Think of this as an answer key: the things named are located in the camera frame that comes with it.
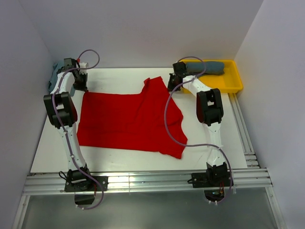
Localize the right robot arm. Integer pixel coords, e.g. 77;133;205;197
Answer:
164;60;230;186

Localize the light blue t shirt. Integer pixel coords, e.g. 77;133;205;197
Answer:
48;60;64;93

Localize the rolled dark grey t shirt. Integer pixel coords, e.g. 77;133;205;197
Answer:
185;61;225;75

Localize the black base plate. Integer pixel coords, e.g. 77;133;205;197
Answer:
187;173;234;188
64;176;108;192

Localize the yellow plastic tray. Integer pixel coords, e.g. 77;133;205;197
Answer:
178;57;243;93

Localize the aluminium front rail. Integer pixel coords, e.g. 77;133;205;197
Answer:
22;168;273;196

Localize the aluminium side rail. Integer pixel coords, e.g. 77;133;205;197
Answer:
228;94;261;169

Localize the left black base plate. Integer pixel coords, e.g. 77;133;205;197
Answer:
64;176;108;192

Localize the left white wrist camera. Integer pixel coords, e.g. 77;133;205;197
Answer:
77;59;89;70

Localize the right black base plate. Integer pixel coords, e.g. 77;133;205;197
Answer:
187;173;234;188

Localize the red t shirt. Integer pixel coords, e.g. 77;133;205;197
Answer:
77;77;187;159

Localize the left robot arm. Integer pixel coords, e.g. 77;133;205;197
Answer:
43;58;93;190

